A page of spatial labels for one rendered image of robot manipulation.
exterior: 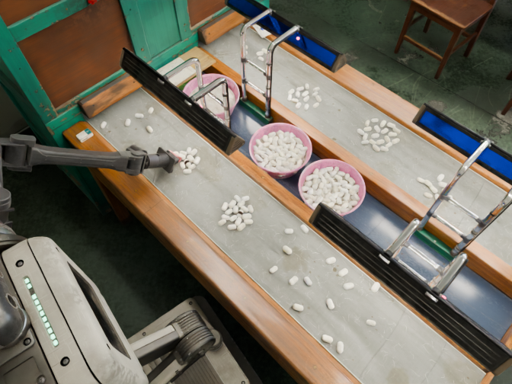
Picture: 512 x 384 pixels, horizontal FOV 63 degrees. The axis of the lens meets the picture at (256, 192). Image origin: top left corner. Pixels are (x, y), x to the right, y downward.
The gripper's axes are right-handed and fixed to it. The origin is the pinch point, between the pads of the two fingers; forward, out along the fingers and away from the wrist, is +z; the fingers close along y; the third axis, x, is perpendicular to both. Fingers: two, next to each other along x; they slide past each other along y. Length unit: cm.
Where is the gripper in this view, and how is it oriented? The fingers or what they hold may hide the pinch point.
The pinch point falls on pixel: (179, 158)
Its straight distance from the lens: 177.4
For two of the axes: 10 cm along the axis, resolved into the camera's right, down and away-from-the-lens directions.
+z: 5.3, -1.2, 8.4
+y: -7.2, -5.9, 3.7
